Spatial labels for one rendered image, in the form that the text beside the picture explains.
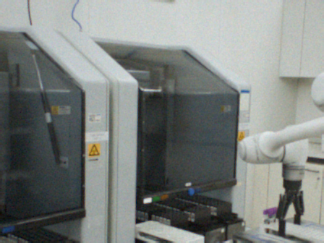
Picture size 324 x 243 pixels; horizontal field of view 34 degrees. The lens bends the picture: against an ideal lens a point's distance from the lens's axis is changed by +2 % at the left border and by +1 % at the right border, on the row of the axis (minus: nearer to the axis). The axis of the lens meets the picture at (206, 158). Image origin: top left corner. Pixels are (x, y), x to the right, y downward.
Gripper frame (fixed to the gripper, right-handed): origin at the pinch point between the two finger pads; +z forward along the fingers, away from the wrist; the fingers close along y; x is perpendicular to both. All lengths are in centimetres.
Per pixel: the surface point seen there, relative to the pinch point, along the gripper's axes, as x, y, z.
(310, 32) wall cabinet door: 132, 217, -100
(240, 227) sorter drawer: 33.4, 10.5, 9.4
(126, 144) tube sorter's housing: 40, -52, -33
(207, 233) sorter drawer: 32.5, -12.8, 7.6
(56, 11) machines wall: 153, -11, -90
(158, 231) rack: 33, -41, 1
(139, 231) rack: 45, -40, 4
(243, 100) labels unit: 43, 20, -49
